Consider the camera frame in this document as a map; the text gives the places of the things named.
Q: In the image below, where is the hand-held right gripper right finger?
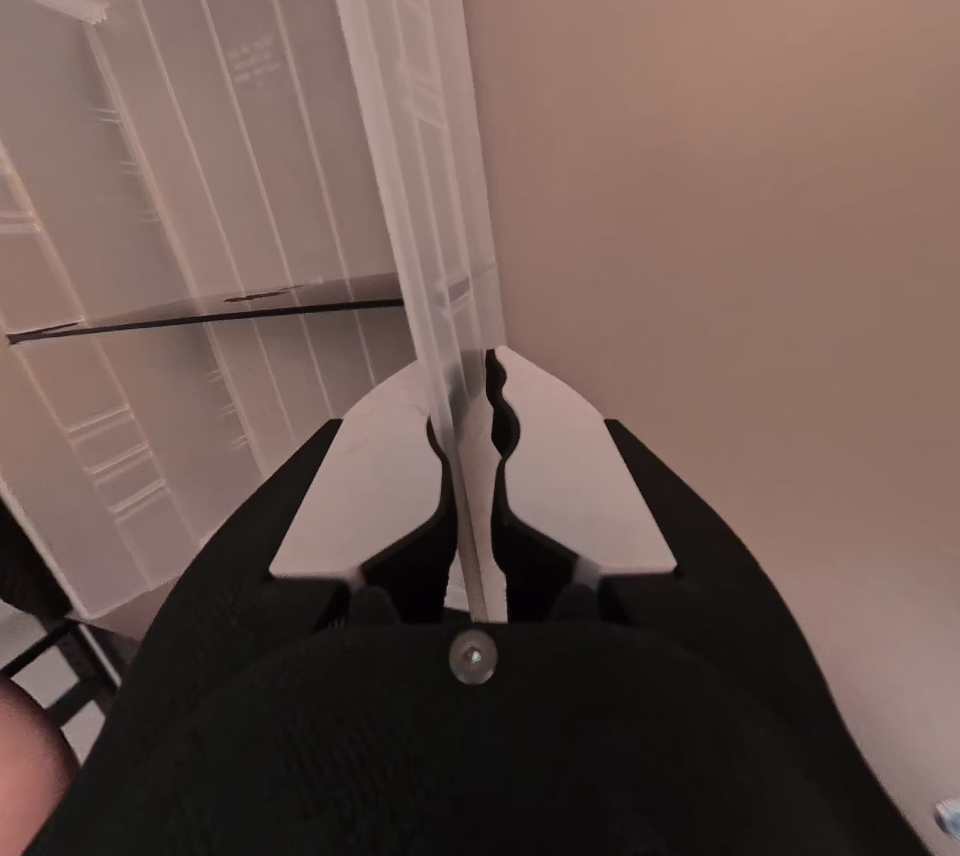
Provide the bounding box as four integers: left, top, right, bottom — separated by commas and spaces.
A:
483, 344, 680, 623

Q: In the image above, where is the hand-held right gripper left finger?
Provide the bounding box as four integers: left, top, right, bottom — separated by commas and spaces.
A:
267, 361, 460, 623

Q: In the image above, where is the clear plastic bin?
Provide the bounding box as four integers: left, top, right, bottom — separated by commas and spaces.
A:
0, 0, 505, 625

